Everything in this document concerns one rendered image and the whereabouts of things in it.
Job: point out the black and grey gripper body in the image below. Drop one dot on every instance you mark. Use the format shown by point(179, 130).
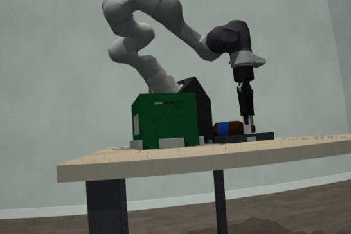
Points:
point(243, 74)

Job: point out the brown bottle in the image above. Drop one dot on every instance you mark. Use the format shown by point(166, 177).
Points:
point(229, 128)

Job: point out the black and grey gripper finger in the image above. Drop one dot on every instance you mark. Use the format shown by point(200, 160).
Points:
point(251, 107)
point(244, 108)

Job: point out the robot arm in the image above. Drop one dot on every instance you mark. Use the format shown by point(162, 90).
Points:
point(233, 38)

